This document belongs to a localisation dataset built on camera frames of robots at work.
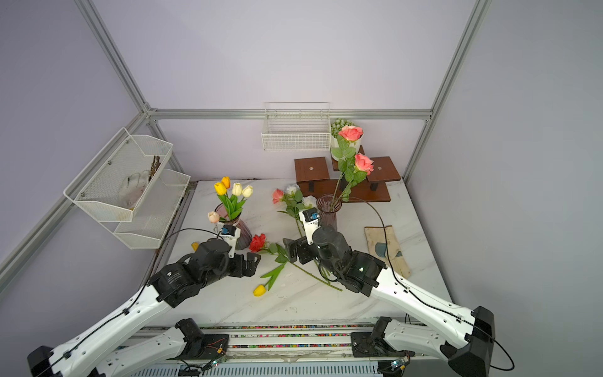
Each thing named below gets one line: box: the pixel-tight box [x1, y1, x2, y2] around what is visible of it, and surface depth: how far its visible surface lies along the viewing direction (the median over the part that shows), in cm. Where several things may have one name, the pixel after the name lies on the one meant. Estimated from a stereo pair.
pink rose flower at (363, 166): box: [342, 152, 375, 202], surface depth 81 cm
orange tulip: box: [221, 175, 231, 190], surface depth 81 cm
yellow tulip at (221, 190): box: [213, 182, 234, 218], surface depth 82 cm
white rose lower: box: [301, 194, 318, 209], surface depth 109 cm
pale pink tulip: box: [207, 211, 220, 224], surface depth 72 cm
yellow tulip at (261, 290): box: [252, 263, 288, 298], surface depth 89 cm
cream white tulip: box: [231, 182, 243, 197], surface depth 80 cm
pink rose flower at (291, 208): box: [272, 188, 304, 238], surface depth 112 cm
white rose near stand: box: [285, 183, 300, 195], surface depth 113 cm
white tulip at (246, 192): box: [235, 184, 254, 213], surface depth 80 cm
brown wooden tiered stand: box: [294, 145, 402, 203], surface depth 104 cm
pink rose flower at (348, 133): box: [330, 124, 364, 209], surface depth 84 cm
